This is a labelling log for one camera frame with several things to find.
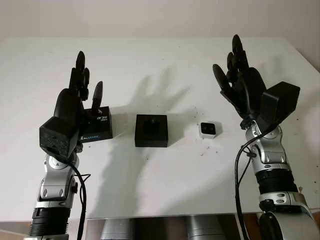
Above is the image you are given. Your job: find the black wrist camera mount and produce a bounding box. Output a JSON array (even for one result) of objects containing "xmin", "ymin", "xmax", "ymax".
[
  {"xmin": 259, "ymin": 81, "xmax": 301, "ymax": 131},
  {"xmin": 39, "ymin": 116, "xmax": 80, "ymax": 161}
]

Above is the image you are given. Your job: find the silver robot leg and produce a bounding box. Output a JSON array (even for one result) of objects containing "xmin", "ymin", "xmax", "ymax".
[
  {"xmin": 99, "ymin": 218, "xmax": 133, "ymax": 240},
  {"xmin": 187, "ymin": 216, "xmax": 226, "ymax": 240}
]

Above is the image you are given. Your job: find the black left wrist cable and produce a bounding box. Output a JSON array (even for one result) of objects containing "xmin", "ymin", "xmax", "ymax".
[{"xmin": 66, "ymin": 159, "xmax": 91, "ymax": 240}]

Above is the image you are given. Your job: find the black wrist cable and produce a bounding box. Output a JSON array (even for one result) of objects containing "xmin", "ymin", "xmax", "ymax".
[
  {"xmin": 234, "ymin": 72, "xmax": 279, "ymax": 240},
  {"xmin": 66, "ymin": 159, "xmax": 91, "ymax": 240}
]

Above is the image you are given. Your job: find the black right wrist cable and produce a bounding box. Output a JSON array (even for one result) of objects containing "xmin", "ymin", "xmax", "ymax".
[{"xmin": 234, "ymin": 72, "xmax": 279, "ymax": 240}]

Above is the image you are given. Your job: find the black RealSense box lid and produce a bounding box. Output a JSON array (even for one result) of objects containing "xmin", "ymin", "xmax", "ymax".
[{"xmin": 78, "ymin": 106, "xmax": 114, "ymax": 144}]

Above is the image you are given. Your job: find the black camera box base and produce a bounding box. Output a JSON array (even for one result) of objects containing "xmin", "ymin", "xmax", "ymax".
[{"xmin": 134, "ymin": 114, "xmax": 168, "ymax": 148}]

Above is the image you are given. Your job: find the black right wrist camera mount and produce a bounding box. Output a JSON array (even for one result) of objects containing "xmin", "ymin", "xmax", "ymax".
[{"xmin": 259, "ymin": 81, "xmax": 301, "ymax": 131}]

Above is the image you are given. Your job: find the small silver depth camera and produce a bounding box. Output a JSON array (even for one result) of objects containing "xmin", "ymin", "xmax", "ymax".
[{"xmin": 199, "ymin": 121, "xmax": 223, "ymax": 138}]

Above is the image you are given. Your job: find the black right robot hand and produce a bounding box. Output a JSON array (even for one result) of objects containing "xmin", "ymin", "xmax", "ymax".
[{"xmin": 212, "ymin": 34, "xmax": 267, "ymax": 119}]

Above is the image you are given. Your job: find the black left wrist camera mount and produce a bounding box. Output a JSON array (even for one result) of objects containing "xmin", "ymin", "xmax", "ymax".
[{"xmin": 39, "ymin": 116, "xmax": 80, "ymax": 161}]

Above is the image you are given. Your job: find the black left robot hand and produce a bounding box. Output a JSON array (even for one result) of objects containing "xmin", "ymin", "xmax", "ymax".
[{"xmin": 54, "ymin": 51, "xmax": 105, "ymax": 136}]

